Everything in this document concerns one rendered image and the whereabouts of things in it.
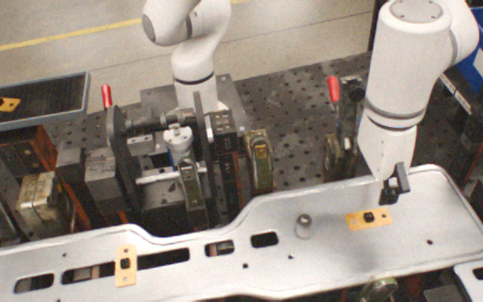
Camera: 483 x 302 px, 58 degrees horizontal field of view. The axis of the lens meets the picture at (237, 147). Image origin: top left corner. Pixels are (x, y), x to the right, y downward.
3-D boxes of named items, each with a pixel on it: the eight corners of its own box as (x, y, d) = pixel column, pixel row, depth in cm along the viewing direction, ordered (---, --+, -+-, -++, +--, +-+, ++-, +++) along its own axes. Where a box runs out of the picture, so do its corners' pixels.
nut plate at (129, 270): (136, 283, 78) (134, 280, 77) (115, 288, 78) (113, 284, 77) (136, 243, 84) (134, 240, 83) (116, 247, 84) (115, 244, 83)
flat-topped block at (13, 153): (56, 242, 121) (-27, 127, 89) (59, 219, 127) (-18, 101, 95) (92, 236, 122) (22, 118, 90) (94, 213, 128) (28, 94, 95)
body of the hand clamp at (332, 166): (323, 246, 114) (334, 155, 89) (316, 224, 119) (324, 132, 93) (345, 242, 114) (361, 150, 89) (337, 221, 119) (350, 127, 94)
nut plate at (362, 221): (350, 231, 82) (350, 228, 81) (344, 215, 85) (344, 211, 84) (393, 223, 82) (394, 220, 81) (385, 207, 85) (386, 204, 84)
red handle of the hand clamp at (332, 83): (339, 150, 87) (322, 76, 90) (336, 152, 89) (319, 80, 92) (359, 147, 88) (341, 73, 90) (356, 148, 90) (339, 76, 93)
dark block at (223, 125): (231, 247, 116) (212, 134, 86) (228, 225, 121) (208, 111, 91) (250, 243, 116) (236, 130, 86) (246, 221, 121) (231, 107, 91)
